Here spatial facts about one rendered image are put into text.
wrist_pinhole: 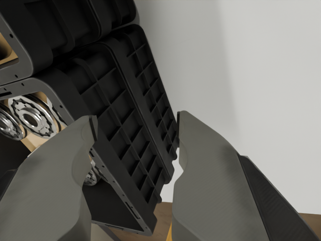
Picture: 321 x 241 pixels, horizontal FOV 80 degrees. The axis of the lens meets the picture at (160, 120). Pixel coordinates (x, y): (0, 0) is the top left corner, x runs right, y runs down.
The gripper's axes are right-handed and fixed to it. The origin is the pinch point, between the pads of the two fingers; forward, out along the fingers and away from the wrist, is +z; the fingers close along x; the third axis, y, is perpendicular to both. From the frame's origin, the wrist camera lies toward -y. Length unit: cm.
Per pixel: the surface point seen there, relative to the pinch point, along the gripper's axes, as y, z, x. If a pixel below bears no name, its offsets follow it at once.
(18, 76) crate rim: 0.2, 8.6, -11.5
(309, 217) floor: 144, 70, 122
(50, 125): 13.2, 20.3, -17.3
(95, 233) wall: 320, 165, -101
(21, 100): 8.6, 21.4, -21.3
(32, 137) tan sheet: 22.3, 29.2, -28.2
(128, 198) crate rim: 17.4, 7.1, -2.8
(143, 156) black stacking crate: 16.9, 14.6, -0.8
